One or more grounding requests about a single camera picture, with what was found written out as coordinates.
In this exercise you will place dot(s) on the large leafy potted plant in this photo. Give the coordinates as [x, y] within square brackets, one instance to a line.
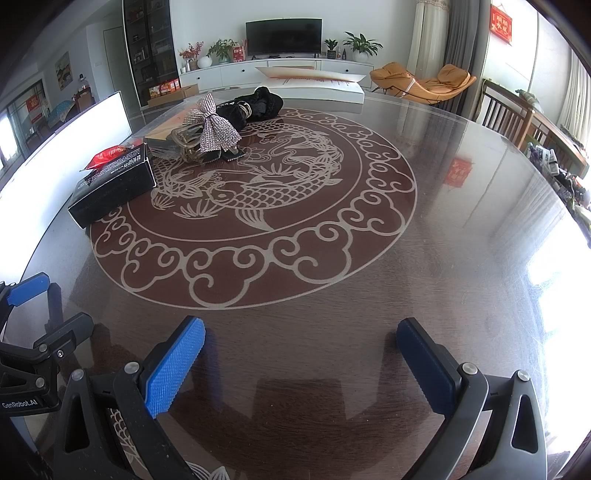
[362, 45]

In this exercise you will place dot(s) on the framed wall picture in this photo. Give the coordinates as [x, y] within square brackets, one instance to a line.
[63, 70]

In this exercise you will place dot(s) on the red door poster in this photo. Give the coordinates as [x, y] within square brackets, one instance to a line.
[34, 105]

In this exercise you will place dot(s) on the red wall hanging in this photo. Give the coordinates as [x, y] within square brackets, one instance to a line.
[501, 24]

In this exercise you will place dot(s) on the grey white curtain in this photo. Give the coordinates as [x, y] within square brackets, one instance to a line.
[443, 50]

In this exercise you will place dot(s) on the white round vase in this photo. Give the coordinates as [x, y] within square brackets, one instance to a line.
[204, 61]

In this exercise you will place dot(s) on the clear bag with orange card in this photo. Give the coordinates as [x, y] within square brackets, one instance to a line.
[159, 137]

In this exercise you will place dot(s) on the orange lounge chair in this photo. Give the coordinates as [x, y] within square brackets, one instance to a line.
[429, 83]

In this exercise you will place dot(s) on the gold bangles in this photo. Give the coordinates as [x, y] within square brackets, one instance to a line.
[244, 110]

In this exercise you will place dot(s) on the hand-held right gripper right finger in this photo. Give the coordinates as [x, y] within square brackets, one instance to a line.
[427, 369]

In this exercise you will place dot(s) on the white television cabinet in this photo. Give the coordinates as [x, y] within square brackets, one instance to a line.
[231, 71]

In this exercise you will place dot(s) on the black television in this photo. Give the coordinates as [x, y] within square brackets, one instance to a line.
[282, 38]

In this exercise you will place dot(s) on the clutter of small bottles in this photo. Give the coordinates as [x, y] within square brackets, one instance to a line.
[558, 170]

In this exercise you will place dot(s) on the red snack packet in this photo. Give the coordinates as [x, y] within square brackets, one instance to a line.
[108, 154]

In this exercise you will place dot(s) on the red flower branches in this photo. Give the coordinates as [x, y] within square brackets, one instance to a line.
[191, 53]

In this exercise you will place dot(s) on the dark glass display cabinet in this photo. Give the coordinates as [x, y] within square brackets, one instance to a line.
[150, 50]

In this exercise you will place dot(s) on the sheer white curtain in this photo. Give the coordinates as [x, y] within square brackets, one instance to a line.
[577, 97]

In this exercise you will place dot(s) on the glossy black box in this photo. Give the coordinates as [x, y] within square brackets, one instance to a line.
[113, 189]

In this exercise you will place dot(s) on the wooden sideboard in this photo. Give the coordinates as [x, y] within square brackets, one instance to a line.
[558, 134]

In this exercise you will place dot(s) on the small green potted plant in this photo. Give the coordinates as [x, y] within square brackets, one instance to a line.
[330, 47]

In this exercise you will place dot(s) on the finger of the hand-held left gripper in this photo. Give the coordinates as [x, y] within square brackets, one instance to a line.
[27, 290]
[64, 334]

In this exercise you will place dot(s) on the rhinestone bow hair clip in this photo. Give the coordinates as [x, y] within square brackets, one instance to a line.
[214, 124]

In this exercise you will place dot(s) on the clear claw hair clip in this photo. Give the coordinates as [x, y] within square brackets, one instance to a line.
[182, 141]

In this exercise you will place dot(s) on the dark wooden chair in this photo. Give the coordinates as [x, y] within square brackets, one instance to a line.
[503, 110]

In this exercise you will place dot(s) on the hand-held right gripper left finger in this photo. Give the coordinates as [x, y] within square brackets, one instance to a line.
[175, 369]

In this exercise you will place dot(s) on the cardboard boxes with red packs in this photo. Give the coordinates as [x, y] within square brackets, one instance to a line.
[168, 90]

